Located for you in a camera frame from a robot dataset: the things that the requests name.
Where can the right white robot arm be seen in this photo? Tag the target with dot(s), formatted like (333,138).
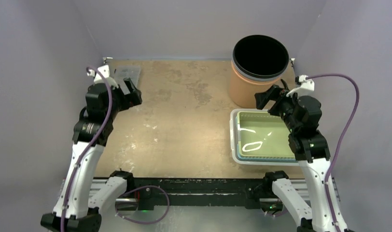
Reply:
(301,116)

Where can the clear plastic screw organizer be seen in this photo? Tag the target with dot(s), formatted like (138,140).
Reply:
(127,71)

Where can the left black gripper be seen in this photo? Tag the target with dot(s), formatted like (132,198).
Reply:
(132,99)

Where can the white perforated plastic basket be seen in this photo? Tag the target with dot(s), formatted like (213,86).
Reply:
(232,137)

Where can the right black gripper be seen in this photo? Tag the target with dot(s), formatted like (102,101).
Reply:
(275,104)

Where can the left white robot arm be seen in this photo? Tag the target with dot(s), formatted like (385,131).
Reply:
(74,210)

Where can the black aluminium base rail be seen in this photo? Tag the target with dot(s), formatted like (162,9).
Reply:
(226,192)

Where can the orange bucket black rim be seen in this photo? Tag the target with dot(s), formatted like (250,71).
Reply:
(257,62)

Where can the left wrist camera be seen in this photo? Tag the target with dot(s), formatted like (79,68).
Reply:
(102,75)

